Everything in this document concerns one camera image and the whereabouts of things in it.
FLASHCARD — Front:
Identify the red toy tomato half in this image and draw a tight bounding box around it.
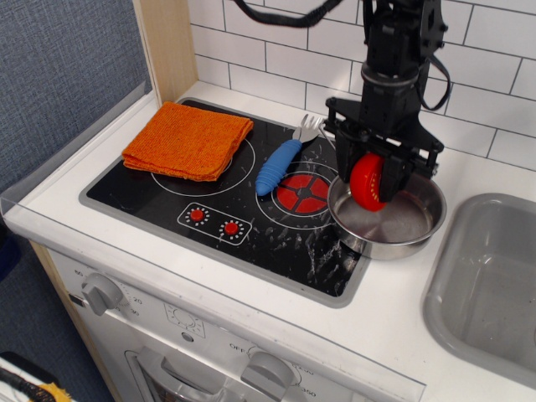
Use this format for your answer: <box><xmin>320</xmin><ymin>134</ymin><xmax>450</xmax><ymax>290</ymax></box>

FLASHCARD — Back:
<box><xmin>349</xmin><ymin>153</ymin><xmax>386</xmax><ymax>212</ymax></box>

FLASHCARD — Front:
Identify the grey right oven knob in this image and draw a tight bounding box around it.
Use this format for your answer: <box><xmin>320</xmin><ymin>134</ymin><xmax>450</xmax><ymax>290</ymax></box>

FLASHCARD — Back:
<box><xmin>240</xmin><ymin>352</ymin><xmax>296</xmax><ymax>401</ymax></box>

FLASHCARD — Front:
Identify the blue handled spork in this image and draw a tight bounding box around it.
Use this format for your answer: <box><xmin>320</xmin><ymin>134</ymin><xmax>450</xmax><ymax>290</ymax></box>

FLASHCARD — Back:
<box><xmin>255</xmin><ymin>115</ymin><xmax>324</xmax><ymax>197</ymax></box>

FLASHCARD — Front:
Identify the grey oven knob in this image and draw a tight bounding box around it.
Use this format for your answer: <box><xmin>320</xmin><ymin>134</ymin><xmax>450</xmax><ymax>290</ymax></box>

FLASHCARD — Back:
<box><xmin>82</xmin><ymin>273</ymin><xmax>123</xmax><ymax>317</ymax></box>
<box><xmin>240</xmin><ymin>352</ymin><xmax>296</xmax><ymax>401</ymax></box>

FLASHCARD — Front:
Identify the silver metal pot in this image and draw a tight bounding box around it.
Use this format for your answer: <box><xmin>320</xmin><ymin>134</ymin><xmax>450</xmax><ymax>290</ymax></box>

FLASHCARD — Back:
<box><xmin>327</xmin><ymin>173</ymin><xmax>446</xmax><ymax>260</ymax></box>

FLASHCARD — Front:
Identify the grey left oven knob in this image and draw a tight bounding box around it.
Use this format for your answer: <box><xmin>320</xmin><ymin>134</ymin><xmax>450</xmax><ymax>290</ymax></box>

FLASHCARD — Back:
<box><xmin>82</xmin><ymin>273</ymin><xmax>123</xmax><ymax>317</ymax></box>

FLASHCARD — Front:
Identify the black toy stovetop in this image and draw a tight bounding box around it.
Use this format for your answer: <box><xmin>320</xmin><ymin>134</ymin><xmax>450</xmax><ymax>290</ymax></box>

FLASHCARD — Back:
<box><xmin>80</xmin><ymin>117</ymin><xmax>368</xmax><ymax>308</ymax></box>

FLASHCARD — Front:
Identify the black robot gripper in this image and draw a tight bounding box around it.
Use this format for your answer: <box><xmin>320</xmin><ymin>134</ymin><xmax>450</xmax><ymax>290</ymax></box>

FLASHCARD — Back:
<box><xmin>326</xmin><ymin>77</ymin><xmax>444</xmax><ymax>202</ymax></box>

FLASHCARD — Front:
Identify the yellow cloth at corner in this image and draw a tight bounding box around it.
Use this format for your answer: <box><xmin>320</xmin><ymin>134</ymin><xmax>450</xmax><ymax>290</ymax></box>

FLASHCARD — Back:
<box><xmin>39</xmin><ymin>383</ymin><xmax>72</xmax><ymax>402</ymax></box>

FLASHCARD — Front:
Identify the grey toy sink basin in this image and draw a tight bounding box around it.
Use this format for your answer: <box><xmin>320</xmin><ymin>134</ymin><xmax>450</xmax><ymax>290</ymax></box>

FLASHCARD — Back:
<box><xmin>424</xmin><ymin>193</ymin><xmax>535</xmax><ymax>388</ymax></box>

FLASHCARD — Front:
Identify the orange knitted cloth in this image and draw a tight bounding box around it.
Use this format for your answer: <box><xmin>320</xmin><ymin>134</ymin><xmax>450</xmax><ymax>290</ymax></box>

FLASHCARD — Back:
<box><xmin>121</xmin><ymin>102</ymin><xmax>254</xmax><ymax>182</ymax></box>

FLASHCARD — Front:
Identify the white toy oven front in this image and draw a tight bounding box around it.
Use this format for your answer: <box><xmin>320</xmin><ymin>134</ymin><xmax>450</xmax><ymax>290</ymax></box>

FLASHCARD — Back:
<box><xmin>50</xmin><ymin>252</ymin><xmax>425</xmax><ymax>401</ymax></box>

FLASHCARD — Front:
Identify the light wooden side post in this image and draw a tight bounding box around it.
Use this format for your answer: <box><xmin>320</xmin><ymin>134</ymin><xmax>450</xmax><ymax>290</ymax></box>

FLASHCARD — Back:
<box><xmin>132</xmin><ymin>0</ymin><xmax>198</xmax><ymax>104</ymax></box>

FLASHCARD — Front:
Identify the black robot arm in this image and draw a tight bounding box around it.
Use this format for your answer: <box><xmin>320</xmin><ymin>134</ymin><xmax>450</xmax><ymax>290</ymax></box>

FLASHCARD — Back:
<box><xmin>326</xmin><ymin>1</ymin><xmax>451</xmax><ymax>210</ymax></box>

